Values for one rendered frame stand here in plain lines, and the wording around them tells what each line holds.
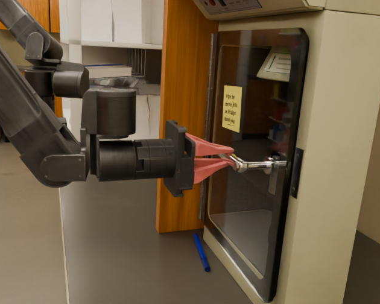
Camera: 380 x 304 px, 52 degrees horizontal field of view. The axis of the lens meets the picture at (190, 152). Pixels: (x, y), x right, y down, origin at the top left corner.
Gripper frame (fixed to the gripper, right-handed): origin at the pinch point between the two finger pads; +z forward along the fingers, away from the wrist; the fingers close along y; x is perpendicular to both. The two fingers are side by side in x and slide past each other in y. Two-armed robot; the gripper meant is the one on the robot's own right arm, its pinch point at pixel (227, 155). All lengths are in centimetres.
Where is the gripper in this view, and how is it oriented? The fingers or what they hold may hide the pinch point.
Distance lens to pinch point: 59.7
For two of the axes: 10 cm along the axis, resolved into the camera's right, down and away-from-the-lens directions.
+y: 0.5, -9.6, -2.6
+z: 9.4, -0.4, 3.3
